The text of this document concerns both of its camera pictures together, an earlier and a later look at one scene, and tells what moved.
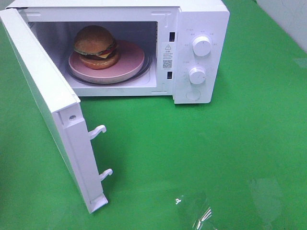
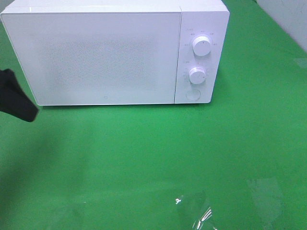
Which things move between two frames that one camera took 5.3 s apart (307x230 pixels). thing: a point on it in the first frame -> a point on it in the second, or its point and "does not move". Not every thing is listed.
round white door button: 193,95 does not move
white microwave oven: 135,48 does not move
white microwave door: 62,107 -> 97,58
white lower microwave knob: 197,75 does not move
